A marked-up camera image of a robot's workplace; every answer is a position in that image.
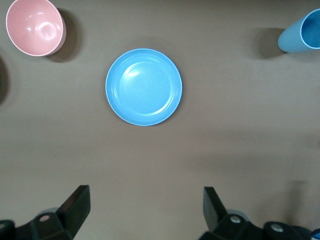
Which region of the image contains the blue plate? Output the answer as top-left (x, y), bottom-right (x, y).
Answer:
top-left (105, 48), bottom-right (183, 127)

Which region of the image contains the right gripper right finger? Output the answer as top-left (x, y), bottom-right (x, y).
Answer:
top-left (199, 186), bottom-right (266, 240)

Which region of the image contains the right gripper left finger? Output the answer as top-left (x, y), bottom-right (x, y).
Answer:
top-left (31, 184), bottom-right (91, 240)

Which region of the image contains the pink bowl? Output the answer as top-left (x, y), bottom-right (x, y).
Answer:
top-left (5, 0), bottom-right (67, 57)

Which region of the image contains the blue cup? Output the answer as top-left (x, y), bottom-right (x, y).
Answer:
top-left (277, 8), bottom-right (320, 53)

